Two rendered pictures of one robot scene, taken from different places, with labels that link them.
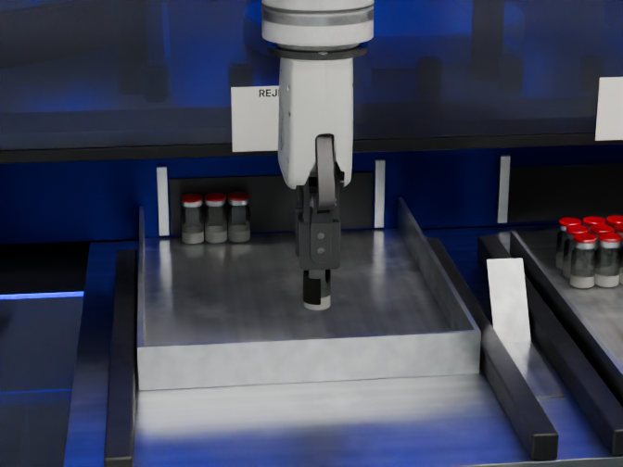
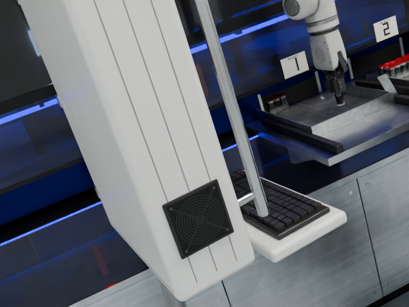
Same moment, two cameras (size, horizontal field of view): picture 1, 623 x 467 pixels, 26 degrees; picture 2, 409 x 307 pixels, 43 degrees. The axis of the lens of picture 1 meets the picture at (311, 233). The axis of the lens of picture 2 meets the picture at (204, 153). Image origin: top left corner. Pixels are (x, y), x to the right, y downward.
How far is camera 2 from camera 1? 65 cm
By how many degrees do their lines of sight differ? 7
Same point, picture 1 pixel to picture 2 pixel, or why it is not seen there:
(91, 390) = (301, 144)
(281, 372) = (347, 121)
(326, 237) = (342, 82)
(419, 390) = (385, 111)
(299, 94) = (330, 42)
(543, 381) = not seen: outside the picture
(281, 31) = (318, 27)
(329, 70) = (335, 33)
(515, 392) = not seen: outside the picture
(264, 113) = (290, 64)
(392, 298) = (349, 101)
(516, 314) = (391, 88)
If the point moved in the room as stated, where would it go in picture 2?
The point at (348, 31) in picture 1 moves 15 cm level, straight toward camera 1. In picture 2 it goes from (336, 21) to (364, 23)
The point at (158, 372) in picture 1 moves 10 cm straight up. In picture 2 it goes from (317, 132) to (308, 95)
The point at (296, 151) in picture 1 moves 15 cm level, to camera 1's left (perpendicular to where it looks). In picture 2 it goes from (333, 58) to (280, 77)
